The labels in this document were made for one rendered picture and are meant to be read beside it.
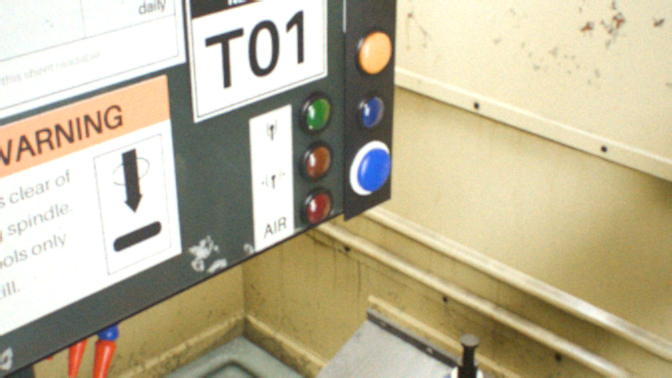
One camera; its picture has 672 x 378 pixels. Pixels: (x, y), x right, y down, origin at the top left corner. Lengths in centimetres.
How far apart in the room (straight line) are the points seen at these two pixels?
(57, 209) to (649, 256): 106
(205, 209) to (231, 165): 3
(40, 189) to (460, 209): 118
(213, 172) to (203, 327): 161
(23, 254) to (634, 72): 99
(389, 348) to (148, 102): 136
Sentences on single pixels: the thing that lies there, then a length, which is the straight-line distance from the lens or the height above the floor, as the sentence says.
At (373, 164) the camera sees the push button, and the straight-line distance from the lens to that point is 62.
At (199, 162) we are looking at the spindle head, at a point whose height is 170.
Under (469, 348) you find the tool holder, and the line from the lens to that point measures 78.
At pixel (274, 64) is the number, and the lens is 54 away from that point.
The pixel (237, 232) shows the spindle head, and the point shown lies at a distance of 57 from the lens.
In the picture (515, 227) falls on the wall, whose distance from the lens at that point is 154.
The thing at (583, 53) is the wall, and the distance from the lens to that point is 137.
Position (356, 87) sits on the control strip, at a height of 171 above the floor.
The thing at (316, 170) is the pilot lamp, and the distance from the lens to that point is 59.
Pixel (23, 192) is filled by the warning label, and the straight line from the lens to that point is 47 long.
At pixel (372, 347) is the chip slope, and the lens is 183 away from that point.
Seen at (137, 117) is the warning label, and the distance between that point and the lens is 50.
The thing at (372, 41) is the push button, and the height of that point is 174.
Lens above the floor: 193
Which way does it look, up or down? 28 degrees down
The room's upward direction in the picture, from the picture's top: straight up
